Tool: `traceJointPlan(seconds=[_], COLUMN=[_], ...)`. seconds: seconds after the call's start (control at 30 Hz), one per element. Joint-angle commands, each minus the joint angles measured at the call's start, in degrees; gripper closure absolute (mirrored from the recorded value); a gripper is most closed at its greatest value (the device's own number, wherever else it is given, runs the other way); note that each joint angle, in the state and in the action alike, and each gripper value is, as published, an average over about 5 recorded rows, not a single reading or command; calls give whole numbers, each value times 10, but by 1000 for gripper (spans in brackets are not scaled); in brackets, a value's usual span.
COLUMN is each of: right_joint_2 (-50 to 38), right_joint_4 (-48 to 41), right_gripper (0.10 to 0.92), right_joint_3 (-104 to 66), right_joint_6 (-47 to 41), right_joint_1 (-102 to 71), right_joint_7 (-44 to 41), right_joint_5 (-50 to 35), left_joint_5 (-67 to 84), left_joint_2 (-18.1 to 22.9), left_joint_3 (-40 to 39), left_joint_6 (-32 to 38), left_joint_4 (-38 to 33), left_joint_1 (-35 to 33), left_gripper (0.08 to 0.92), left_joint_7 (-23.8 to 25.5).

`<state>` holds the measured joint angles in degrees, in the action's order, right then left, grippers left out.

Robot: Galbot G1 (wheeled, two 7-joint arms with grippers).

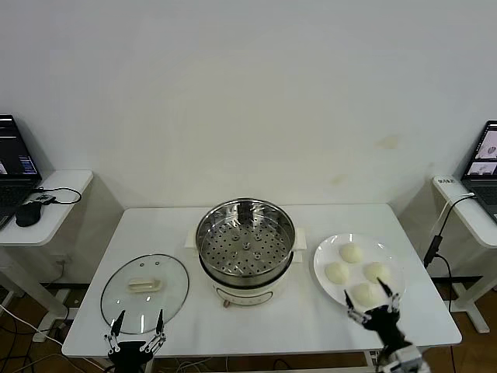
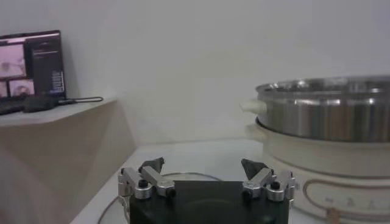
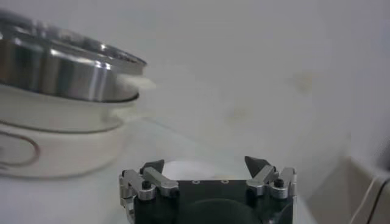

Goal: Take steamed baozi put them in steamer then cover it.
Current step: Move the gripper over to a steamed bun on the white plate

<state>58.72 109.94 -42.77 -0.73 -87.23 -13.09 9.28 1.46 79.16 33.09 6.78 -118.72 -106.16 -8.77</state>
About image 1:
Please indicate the white side table with mouse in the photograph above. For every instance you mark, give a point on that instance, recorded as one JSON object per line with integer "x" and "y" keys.
{"x": 58, "y": 210}

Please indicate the white steamed baozi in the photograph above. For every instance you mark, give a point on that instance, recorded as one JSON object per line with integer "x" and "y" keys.
{"x": 350, "y": 252}
{"x": 364, "y": 294}
{"x": 376, "y": 271}
{"x": 336, "y": 272}

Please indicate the round glass pot lid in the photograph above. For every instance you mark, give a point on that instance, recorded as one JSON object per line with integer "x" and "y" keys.
{"x": 167, "y": 279}

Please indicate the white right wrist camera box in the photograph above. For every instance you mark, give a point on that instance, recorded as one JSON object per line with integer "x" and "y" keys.
{"x": 407, "y": 353}

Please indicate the round white plate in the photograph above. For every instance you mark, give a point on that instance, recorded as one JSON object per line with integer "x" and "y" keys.
{"x": 326, "y": 252}

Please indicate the grey laptop with pink screen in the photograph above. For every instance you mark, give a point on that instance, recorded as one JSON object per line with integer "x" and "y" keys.
{"x": 483, "y": 190}

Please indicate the perforated steel steamer basket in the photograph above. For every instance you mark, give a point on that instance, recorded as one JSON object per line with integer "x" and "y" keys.
{"x": 244, "y": 248}

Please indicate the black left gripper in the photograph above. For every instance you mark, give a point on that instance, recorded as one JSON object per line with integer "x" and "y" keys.
{"x": 130, "y": 359}

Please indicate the black laptop with dark screen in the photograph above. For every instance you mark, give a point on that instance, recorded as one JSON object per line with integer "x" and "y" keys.
{"x": 15, "y": 194}

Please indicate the white side table with label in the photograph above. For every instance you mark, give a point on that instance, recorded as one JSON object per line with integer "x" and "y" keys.
{"x": 471, "y": 223}

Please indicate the white electric cooking pot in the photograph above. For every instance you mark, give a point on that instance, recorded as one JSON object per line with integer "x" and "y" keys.
{"x": 248, "y": 295}

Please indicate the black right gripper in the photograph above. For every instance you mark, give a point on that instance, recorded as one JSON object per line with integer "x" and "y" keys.
{"x": 386, "y": 326}

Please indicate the white printed label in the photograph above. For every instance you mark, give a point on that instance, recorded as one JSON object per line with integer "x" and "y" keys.
{"x": 445, "y": 180}

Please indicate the black computer mouse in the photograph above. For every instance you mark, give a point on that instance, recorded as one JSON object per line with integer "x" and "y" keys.
{"x": 28, "y": 213}

